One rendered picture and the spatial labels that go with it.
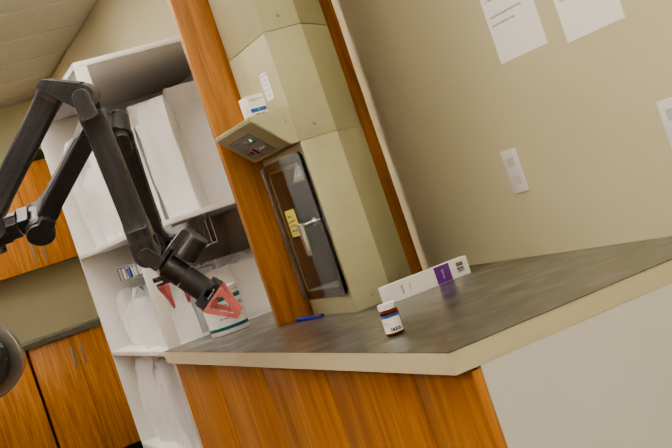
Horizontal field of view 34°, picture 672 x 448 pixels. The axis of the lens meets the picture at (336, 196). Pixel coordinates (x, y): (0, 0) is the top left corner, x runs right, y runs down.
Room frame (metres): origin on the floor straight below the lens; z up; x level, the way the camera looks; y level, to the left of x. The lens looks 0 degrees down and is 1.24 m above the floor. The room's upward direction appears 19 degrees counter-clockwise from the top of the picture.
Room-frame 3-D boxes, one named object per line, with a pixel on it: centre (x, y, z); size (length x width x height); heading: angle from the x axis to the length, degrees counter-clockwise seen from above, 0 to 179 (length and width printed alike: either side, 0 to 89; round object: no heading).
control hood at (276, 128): (3.03, 0.16, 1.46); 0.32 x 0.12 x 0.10; 23
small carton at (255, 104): (2.97, 0.13, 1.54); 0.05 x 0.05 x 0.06; 31
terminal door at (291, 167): (3.05, 0.11, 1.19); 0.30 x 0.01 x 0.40; 23
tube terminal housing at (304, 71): (3.10, -0.01, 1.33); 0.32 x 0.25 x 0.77; 23
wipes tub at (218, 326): (3.60, 0.46, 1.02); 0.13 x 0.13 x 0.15
